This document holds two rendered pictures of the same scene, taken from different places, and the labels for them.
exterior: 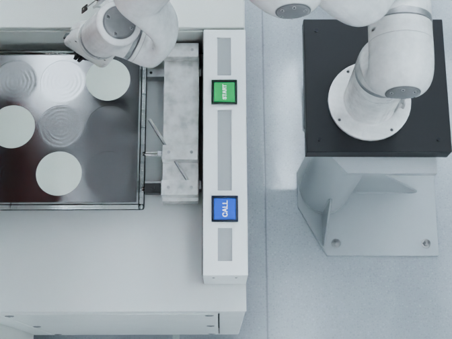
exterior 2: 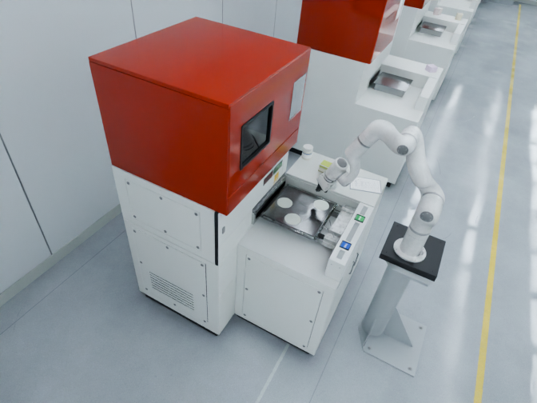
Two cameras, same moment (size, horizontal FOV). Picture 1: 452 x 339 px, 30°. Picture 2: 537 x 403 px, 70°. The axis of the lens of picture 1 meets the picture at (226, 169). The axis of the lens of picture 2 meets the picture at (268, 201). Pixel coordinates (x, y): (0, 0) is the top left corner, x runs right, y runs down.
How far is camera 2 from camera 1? 120 cm
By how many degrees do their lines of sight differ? 36
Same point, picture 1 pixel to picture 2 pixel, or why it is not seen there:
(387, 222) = (395, 351)
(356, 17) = (419, 177)
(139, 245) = (306, 254)
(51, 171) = (290, 217)
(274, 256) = (340, 340)
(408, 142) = (420, 267)
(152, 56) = (347, 177)
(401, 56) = (430, 202)
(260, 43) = (366, 269)
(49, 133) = (295, 209)
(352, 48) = not seen: hidden behind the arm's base
